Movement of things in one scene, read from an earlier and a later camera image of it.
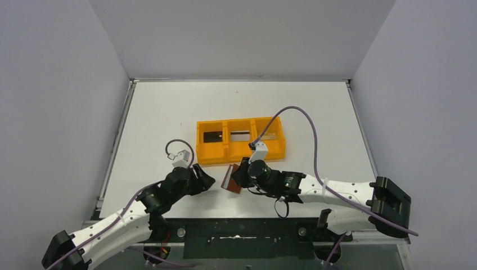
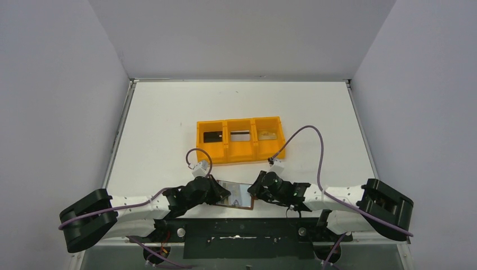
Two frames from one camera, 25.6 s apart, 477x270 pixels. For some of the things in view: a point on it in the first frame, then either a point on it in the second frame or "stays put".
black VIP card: x=212 y=136 stays put
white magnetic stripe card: x=240 y=135 stays put
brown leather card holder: x=229 y=184 → x=239 y=197
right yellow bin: x=273 y=138 stays put
